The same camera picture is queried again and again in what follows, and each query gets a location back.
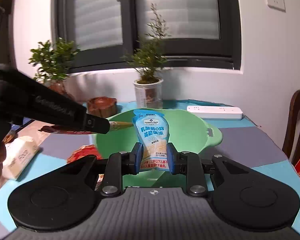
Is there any light blue jelly pouch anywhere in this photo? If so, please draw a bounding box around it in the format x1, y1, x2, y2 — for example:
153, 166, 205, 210
133, 109, 170, 171

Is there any green plastic bowl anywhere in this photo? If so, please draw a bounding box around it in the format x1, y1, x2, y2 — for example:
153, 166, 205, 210
95, 109, 223, 187

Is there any red paper-cut coaster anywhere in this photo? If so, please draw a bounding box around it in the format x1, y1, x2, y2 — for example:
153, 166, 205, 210
66, 145, 102, 164

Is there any leafy plant in glass vase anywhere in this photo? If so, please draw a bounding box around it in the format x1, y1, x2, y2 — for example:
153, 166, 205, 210
29, 37, 80, 100

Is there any white tissue pack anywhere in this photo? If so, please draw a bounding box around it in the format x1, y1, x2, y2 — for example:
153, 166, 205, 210
2, 136, 39, 180

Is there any brown wooden stump ashtray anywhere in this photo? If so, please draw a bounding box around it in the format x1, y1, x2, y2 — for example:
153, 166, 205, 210
87, 96, 117, 118

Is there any white power strip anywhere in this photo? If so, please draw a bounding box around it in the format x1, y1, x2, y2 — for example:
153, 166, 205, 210
186, 106, 243, 120

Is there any small tree in white pot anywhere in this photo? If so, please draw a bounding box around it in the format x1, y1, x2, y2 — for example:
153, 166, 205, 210
123, 3, 170, 109

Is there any dark framed window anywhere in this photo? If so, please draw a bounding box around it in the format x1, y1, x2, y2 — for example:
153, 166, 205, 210
51, 0, 242, 73

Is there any dark wooden chair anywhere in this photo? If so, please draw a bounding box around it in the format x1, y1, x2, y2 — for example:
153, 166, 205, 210
282, 90, 300, 166

